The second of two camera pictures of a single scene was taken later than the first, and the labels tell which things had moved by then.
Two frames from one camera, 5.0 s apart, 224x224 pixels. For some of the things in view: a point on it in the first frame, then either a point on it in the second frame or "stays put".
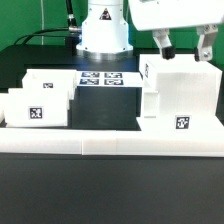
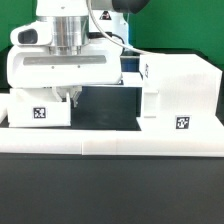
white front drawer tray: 36,107 stays put
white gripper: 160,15 → 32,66
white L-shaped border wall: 109,142 stays put
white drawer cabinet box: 180,94 stays put
